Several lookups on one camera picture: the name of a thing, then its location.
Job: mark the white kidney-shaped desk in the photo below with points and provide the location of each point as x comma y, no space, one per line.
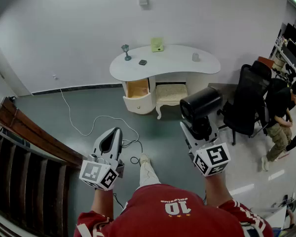
167,63

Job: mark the cluttered equipment shelf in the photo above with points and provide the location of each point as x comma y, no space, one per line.
289,53

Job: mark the person's right forearm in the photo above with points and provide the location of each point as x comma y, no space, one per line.
218,191

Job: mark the black office chair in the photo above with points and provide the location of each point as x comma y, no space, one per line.
251,95

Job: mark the cream large drawer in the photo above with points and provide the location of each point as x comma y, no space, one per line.
138,102

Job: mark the small black square case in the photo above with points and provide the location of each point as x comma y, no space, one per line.
142,62

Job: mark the dark wooden banister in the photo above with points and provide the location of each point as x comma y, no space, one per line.
27,157

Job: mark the light green desk fan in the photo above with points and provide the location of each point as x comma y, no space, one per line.
157,45

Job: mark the brown box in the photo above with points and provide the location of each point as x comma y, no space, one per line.
266,62

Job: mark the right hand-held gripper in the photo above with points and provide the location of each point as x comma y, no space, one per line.
212,159

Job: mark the person's beige trousers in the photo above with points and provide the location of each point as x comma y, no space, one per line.
149,175

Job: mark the small clear cup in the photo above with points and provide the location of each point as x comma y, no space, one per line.
196,57

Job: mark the white wall box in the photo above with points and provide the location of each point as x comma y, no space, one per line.
143,0

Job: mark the cream padded stool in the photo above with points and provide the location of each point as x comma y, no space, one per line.
171,92

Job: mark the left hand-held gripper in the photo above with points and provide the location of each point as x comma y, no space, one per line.
96,171

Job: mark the person's left white shoe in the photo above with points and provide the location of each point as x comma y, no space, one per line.
144,159

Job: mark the person's red jersey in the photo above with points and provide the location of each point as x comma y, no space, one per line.
162,221

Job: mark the black tripod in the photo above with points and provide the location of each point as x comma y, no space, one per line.
286,202

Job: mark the person's left forearm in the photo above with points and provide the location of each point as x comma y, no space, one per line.
102,202

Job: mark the green lantern lamp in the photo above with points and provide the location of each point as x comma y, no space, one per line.
126,52

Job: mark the black hair dryer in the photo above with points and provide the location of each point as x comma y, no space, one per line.
202,100

